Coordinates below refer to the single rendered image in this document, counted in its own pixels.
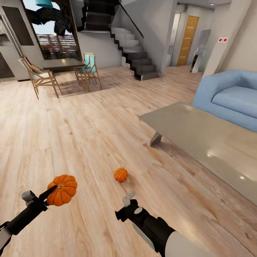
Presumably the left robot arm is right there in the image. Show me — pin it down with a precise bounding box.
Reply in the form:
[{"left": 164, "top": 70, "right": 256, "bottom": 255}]
[{"left": 0, "top": 185, "right": 57, "bottom": 256}]

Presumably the pumpkin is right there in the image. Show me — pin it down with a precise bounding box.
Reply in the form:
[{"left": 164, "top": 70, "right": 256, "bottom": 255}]
[
  {"left": 114, "top": 167, "right": 128, "bottom": 182},
  {"left": 46, "top": 175, "right": 77, "bottom": 207}
]

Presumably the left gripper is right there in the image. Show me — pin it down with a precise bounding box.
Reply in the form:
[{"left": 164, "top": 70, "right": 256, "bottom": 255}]
[{"left": 18, "top": 185, "right": 57, "bottom": 225}]

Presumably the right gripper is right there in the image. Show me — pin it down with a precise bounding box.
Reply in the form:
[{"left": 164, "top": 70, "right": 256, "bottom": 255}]
[{"left": 115, "top": 200, "right": 138, "bottom": 222}]

